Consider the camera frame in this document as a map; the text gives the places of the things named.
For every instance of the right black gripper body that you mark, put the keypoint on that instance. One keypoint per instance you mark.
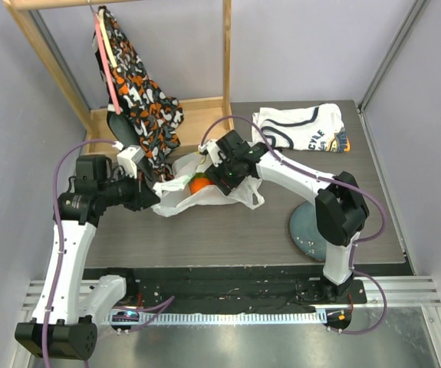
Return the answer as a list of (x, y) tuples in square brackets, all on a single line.
[(217, 178)]

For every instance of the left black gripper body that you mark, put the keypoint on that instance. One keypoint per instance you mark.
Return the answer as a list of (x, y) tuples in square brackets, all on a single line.
[(126, 191)]

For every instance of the white plastic bag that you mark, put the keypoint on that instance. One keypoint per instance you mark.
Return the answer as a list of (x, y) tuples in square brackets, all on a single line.
[(175, 196)]

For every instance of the fake orange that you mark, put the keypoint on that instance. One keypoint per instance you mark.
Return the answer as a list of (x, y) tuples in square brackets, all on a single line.
[(198, 182)]

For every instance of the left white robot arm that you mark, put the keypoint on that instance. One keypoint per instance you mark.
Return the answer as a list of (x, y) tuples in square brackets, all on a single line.
[(64, 325)]

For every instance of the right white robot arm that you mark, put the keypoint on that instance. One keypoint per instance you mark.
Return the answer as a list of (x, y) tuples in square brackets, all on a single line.
[(340, 210)]

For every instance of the wooden clothes rack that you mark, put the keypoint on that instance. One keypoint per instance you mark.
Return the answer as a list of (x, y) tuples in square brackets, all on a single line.
[(200, 112)]

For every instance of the orange black patterned garment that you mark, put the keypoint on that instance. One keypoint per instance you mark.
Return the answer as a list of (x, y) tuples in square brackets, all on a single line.
[(152, 116)]

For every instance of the white printed t-shirt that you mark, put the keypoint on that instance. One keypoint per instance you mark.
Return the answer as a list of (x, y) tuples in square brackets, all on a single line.
[(318, 128)]

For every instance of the blue ceramic plate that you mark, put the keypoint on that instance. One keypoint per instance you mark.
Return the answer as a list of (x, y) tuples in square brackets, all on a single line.
[(304, 233)]

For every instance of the pink clothes hanger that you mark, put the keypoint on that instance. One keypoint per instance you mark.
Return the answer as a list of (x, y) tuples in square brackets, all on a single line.
[(104, 48)]

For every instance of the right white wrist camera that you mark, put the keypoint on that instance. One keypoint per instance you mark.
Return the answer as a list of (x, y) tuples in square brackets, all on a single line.
[(212, 151)]

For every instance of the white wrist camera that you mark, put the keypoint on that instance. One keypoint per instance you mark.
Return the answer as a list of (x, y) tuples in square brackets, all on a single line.
[(129, 158), (212, 151)]

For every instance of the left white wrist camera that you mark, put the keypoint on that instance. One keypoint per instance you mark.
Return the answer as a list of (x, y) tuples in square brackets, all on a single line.
[(129, 158)]

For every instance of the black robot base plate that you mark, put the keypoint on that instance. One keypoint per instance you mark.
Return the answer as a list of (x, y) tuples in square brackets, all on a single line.
[(233, 290)]

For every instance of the slotted cable duct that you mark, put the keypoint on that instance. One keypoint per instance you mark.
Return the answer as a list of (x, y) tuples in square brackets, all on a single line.
[(128, 318)]

